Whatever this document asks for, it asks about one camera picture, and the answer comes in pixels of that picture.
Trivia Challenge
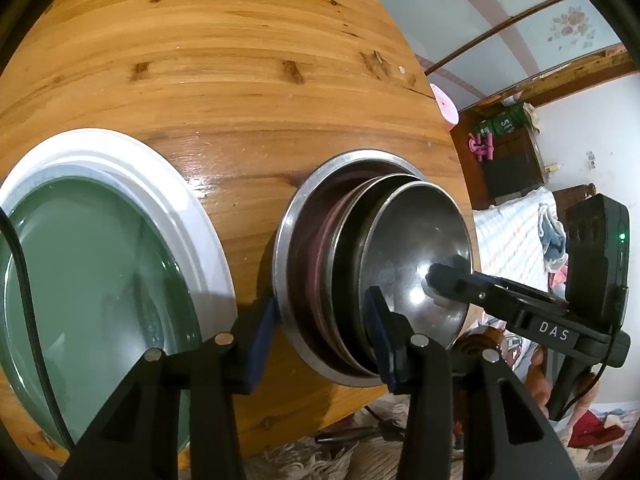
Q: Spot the pink steel bowl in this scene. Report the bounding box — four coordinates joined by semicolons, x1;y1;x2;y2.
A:
306;174;418;378

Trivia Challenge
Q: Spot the large white plate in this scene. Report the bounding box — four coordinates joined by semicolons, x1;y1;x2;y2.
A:
1;128;236;339

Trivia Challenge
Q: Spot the small steel bowl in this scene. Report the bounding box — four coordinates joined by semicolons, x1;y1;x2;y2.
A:
352;180;473;348

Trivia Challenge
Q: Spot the pink plastic stool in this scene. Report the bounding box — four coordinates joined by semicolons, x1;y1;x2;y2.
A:
430;84;460;131

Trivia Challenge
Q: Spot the person's hand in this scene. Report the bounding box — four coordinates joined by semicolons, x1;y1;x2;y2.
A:
525;347;599;428

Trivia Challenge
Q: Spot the large steel bowl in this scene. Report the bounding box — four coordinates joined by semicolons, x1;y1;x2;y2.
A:
271;148;426;388

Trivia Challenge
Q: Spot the white checkered bedding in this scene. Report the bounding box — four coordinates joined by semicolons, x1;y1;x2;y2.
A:
473;186;556;292

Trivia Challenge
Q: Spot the brown wooden bedpost knob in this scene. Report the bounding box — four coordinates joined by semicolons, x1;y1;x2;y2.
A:
451;325;508;370

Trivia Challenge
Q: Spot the wooden table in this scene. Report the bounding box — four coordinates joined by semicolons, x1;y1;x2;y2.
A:
1;0;472;304

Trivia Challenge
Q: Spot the black cable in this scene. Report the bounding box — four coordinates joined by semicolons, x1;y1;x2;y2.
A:
0;206;77;449

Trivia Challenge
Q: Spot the green plate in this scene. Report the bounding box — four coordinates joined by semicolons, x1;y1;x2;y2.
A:
2;177;202;440

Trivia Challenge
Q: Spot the pink toy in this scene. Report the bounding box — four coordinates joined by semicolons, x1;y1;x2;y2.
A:
468;132;495;162

